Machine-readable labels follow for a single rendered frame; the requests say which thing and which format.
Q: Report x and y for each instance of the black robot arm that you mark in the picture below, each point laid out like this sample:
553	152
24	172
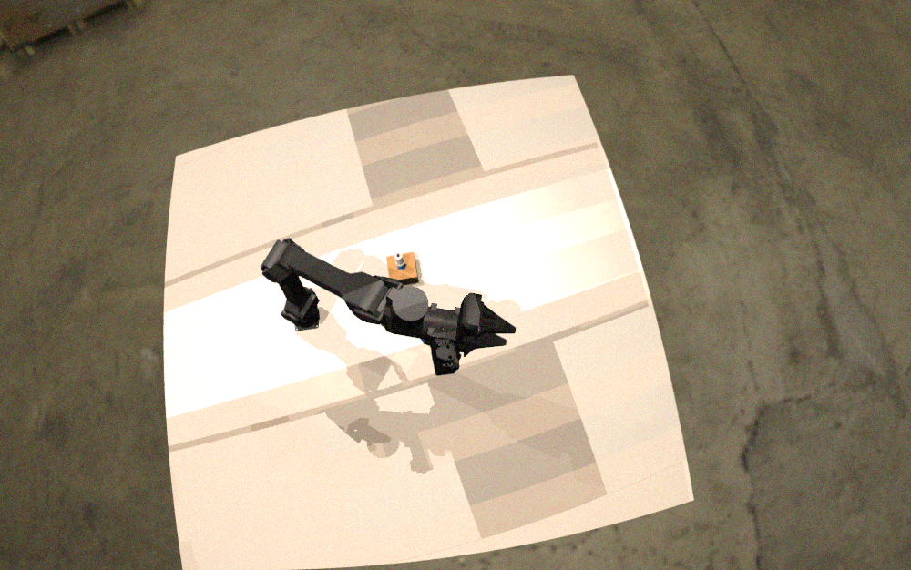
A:
374	299

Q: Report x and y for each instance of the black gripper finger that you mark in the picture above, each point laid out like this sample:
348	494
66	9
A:
485	341
491	323

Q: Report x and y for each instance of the brown square block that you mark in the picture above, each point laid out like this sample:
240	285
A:
406	276

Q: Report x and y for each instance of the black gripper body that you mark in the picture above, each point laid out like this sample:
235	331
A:
464	321

